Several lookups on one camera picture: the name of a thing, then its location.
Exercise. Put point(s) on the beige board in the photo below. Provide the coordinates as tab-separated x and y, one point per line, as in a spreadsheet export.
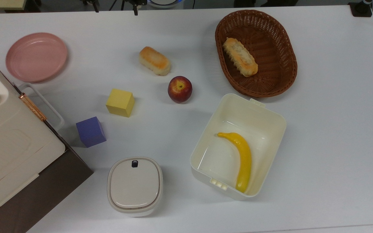
2	4

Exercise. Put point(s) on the white and brown appliance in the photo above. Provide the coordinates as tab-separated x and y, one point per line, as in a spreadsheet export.
50	187

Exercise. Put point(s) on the black stand bracket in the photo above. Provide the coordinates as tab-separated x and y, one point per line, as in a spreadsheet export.
135	5

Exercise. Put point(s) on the yellow cube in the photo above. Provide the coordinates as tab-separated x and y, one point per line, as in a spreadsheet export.
119	101

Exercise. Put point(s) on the cream toy cabinet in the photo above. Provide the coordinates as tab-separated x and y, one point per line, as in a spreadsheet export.
8	136

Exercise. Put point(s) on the pink plate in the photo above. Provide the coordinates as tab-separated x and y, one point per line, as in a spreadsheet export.
36	57

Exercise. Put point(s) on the black tripod leg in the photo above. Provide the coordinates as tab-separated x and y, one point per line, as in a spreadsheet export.
93	5

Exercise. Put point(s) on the ridged pale toy bread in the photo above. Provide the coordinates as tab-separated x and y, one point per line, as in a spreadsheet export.
240	56

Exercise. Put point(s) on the purple cube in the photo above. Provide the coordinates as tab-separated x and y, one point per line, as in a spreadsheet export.
91	131

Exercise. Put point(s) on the white round device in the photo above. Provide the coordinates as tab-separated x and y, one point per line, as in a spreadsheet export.
163	3

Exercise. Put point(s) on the smooth golden toy bread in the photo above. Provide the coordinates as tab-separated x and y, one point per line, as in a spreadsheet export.
154	61

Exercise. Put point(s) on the cream plastic open box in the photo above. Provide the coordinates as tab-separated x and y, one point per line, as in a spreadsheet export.
270	129

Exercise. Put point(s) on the brown wicker basket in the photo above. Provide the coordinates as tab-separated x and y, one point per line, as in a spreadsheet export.
274	55

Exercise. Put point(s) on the cream mini trash can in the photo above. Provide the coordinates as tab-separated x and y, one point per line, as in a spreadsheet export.
134	186

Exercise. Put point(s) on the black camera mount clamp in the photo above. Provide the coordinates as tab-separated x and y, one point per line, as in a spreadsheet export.
361	9

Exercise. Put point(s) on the red toy apple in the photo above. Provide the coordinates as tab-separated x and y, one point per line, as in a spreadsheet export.
180	90

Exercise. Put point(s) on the yellow toy banana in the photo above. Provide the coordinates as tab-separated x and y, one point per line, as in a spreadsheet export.
244	158

